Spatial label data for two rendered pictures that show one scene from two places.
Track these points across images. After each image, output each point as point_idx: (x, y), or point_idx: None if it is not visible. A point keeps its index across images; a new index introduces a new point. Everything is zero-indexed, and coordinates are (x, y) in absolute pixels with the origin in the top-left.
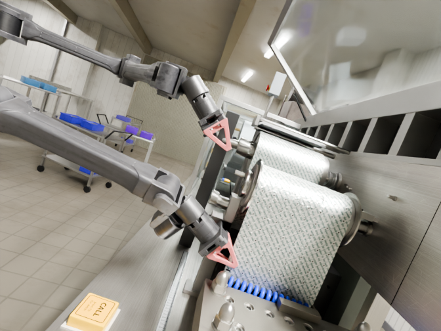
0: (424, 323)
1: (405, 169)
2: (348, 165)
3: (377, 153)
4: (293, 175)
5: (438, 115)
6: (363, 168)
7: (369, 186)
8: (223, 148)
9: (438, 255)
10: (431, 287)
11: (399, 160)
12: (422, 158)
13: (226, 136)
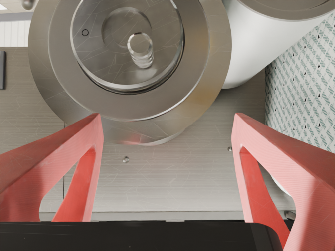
0: (26, 58)
1: (132, 202)
2: (271, 190)
3: (244, 221)
4: (289, 131)
5: None
6: (223, 190)
7: (187, 164)
8: (81, 119)
9: (42, 120)
10: (35, 89)
11: (151, 213)
12: (115, 219)
13: (62, 201)
